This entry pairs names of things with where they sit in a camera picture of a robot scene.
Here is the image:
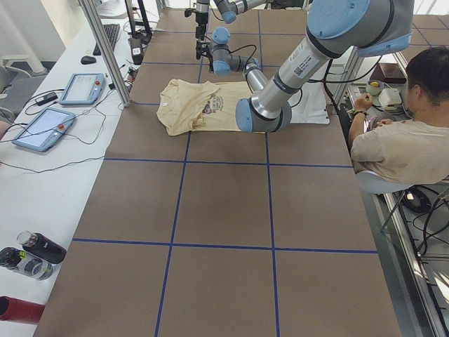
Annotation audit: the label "black computer keyboard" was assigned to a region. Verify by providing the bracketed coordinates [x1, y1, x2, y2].
[92, 23, 120, 56]

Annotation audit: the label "cream long-sleeve printed shirt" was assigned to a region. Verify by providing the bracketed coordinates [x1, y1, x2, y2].
[156, 79, 250, 136]

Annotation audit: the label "white office chair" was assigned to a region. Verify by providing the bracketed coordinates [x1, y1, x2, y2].
[1, 55, 47, 110]

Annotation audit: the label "clear bottle green accents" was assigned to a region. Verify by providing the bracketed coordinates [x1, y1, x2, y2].
[1, 247, 53, 281]

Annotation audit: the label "black water bottle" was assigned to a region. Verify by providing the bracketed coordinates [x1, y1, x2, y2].
[16, 230, 67, 264]

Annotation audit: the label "black monitor stand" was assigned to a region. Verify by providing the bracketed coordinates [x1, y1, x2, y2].
[125, 0, 152, 44]

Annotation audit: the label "red water bottle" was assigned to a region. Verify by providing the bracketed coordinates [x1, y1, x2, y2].
[1, 296, 45, 324]

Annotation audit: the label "lower blue teach pendant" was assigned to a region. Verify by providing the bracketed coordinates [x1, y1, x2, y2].
[12, 107, 76, 152]

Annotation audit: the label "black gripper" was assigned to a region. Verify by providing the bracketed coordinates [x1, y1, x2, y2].
[184, 8, 209, 41]
[195, 40, 212, 59]

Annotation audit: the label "aluminium frame post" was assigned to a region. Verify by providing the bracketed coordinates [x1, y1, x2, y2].
[79, 0, 131, 107]

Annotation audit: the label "upper blue teach pendant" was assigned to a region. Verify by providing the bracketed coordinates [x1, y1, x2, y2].
[59, 73, 105, 106]

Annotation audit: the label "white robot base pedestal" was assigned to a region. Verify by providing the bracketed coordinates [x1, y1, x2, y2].
[288, 83, 330, 124]

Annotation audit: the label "seated person beige shirt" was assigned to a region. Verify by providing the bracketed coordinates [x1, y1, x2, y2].
[348, 46, 448, 185]

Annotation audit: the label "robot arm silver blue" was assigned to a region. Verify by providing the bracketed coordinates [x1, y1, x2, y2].
[185, 0, 414, 132]
[184, 0, 266, 41]

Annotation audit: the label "blue teach pendant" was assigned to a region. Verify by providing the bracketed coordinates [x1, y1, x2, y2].
[12, 107, 76, 152]
[59, 73, 105, 106]

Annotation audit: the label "black computer mouse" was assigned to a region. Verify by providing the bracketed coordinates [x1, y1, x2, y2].
[80, 55, 97, 65]

